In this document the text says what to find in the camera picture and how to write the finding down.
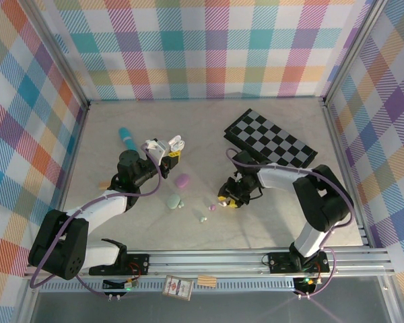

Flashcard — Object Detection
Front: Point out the purple earbud charging case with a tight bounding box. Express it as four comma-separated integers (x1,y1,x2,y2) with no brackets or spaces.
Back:
174,173,191,189

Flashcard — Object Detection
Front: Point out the teal toy microphone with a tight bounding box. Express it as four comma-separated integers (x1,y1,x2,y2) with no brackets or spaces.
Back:
117,127,139,152

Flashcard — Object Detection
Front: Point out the black and grey chessboard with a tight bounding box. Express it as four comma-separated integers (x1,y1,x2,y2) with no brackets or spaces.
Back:
223,108,318,168

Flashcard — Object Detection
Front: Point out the striped wooden block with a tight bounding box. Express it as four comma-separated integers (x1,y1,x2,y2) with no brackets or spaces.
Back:
197,275,218,288

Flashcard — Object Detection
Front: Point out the playing card box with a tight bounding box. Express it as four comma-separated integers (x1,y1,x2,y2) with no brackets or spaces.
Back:
162,275,193,301

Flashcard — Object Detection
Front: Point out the small controller board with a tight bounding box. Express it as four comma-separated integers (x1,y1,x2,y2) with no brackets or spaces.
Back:
102,277,139,292
294,276,319,293

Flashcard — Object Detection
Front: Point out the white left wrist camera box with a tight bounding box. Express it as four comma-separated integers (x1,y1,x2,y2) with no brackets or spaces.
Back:
140,138,172,166

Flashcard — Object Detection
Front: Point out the aluminium front rail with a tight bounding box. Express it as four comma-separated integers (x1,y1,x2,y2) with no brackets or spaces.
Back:
22,248,395,279

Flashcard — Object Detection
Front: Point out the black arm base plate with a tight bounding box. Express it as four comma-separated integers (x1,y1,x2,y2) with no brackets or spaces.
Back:
267,251,331,274
88,252,152,277

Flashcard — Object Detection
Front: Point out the perforated metal cable duct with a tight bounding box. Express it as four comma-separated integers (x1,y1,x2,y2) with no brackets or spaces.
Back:
39,278,299,293

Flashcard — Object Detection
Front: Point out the aluminium side rail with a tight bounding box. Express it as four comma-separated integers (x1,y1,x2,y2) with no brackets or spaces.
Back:
319,97,373,248

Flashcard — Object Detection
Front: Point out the aluminium corner post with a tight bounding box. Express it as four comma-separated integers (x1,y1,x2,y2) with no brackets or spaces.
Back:
20,0,91,112
321,0,391,107

